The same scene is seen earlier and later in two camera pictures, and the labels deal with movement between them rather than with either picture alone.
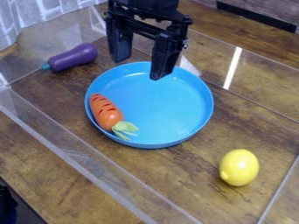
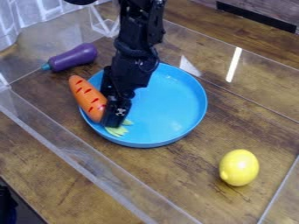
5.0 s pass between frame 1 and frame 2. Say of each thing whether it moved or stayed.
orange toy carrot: moved
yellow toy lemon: stayed
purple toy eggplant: stayed
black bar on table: stayed
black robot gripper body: moved
